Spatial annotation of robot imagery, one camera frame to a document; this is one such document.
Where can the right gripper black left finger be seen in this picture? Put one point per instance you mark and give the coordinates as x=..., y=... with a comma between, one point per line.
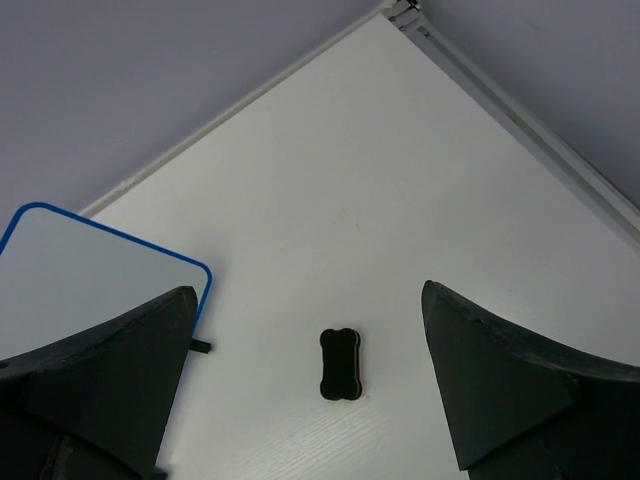
x=95, y=405

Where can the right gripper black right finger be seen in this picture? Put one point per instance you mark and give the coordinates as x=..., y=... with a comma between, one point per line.
x=521, y=406

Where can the blue framed small whiteboard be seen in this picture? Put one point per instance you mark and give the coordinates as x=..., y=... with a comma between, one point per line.
x=62, y=273

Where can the black whiteboard eraser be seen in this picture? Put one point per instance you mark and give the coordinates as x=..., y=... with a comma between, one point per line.
x=340, y=364

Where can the aluminium table edge frame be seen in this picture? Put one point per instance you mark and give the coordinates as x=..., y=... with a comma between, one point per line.
x=407, y=17

